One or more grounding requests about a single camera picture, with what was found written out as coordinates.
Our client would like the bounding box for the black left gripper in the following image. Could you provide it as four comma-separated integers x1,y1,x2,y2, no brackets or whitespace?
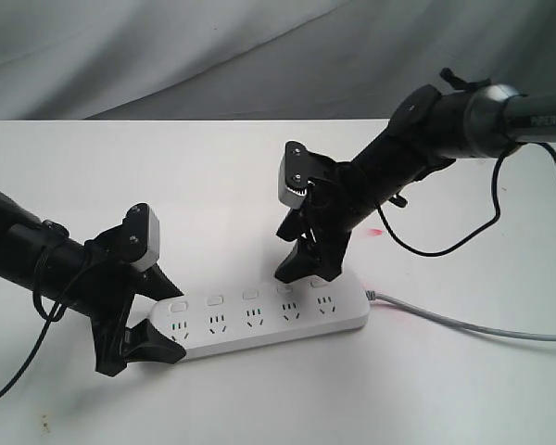
32,225,186,376

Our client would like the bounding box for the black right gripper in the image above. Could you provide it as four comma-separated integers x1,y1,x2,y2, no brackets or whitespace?
274,131,454,283

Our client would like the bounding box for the white five-socket power strip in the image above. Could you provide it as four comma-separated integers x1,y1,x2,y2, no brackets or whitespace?
148,272,370,361

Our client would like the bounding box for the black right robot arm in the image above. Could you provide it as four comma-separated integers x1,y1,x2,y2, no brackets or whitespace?
274,69,556,283

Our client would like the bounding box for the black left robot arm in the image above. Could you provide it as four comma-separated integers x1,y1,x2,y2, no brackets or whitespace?
0,192,186,376

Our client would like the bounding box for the grey backdrop cloth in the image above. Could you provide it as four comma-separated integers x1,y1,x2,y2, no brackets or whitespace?
0,1,556,120

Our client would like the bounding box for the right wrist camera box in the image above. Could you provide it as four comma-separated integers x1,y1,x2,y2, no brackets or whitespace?
278,141,315,210

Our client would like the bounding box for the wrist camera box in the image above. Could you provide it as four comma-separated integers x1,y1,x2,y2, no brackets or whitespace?
120,203,160,273
278,141,315,210

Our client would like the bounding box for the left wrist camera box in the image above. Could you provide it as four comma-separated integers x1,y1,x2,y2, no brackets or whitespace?
120,203,160,273

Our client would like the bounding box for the grey power cable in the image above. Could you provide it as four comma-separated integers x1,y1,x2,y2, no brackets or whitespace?
363,290,556,343

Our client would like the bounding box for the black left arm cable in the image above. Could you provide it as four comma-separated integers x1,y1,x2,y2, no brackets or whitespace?
0,240,103,409

